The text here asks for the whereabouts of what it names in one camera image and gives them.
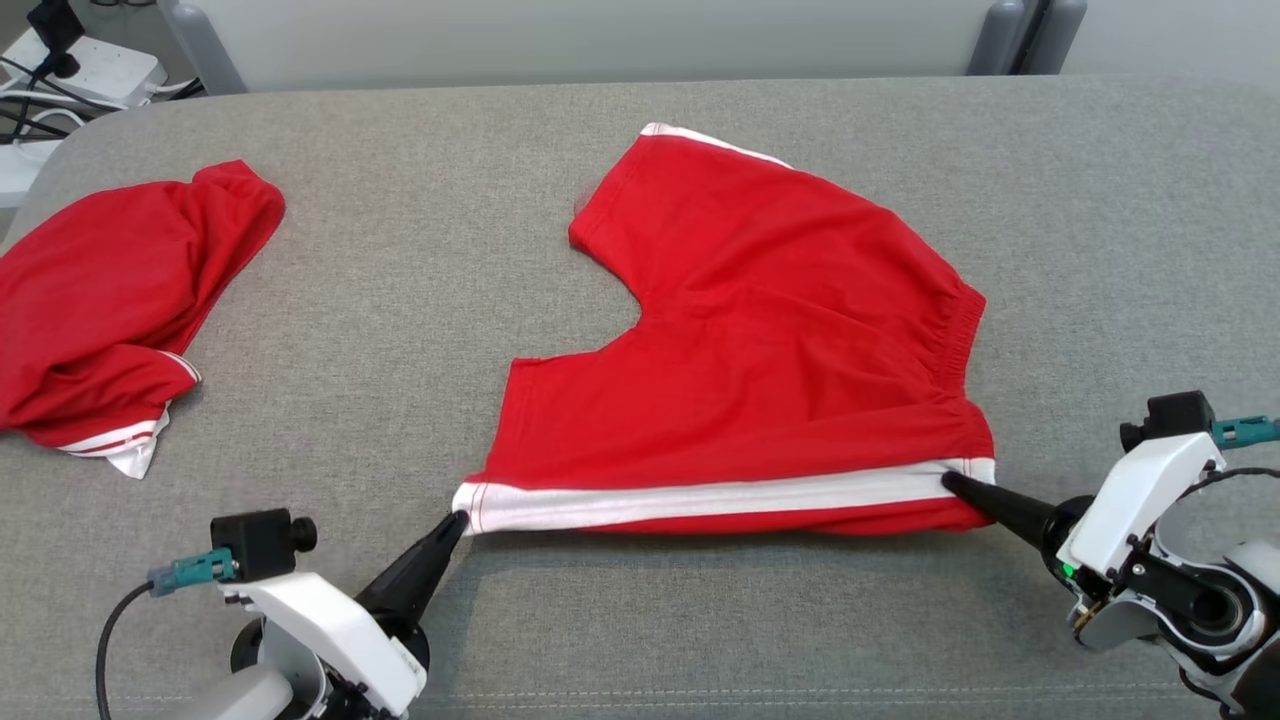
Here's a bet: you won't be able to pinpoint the dark grey partition post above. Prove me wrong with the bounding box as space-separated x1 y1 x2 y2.
1020 0 1088 76

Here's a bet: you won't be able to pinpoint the red shorts with white stripes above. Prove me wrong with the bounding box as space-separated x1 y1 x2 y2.
452 122 998 536

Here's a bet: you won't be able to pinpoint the white power cable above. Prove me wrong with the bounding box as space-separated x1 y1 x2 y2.
0 78 196 133

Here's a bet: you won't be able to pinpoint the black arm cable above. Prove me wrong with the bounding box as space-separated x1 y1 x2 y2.
1180 463 1280 501
96 582 161 720

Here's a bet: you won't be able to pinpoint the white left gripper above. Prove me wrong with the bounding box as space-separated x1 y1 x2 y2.
218 511 471 717

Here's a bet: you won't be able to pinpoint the wide white partition panel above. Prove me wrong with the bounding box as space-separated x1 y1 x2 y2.
190 0 1001 93

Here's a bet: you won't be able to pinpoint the teal right camera connector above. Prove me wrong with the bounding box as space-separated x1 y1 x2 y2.
1212 416 1280 449

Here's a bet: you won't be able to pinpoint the narrow white partition panel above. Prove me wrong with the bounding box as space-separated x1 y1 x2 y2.
1060 0 1280 86

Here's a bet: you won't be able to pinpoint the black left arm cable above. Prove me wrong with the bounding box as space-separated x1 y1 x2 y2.
96 582 161 720

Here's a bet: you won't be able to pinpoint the red Bulls 23 jersey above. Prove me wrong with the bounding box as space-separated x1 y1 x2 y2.
0 160 287 480

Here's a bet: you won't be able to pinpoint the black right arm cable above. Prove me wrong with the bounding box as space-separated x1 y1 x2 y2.
1180 463 1280 501

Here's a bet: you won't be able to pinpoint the black power cable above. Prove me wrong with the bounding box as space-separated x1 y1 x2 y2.
0 55 71 101

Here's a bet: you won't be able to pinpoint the teal left camera connector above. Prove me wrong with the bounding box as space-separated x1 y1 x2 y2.
148 548 239 598

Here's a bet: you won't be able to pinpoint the slanted grey partition post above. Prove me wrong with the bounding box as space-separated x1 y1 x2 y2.
160 0 248 96

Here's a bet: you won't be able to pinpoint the teal camera connector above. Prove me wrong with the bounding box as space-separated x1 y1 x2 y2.
148 548 239 598
1212 416 1280 449

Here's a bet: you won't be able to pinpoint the black power adapter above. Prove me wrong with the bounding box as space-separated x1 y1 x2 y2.
27 0 86 79

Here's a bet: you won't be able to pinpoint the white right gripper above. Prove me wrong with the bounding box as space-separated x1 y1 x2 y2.
943 432 1226 581

